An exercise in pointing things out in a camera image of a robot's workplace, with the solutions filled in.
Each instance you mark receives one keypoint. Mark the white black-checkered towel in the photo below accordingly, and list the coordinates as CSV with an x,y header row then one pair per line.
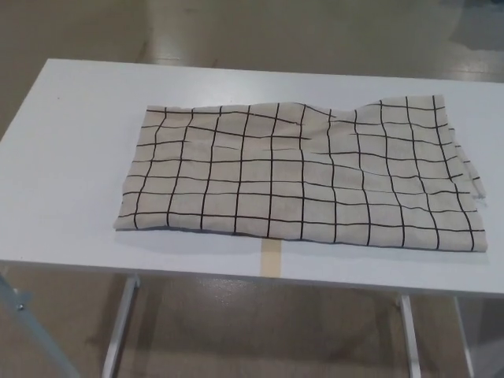
x,y
275,177

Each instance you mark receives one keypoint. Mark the beige tape strip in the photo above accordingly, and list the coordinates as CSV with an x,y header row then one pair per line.
x,y
271,258

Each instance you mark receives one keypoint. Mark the white metal table leg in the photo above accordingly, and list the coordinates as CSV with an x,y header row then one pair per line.
x,y
464,334
122,323
410,334

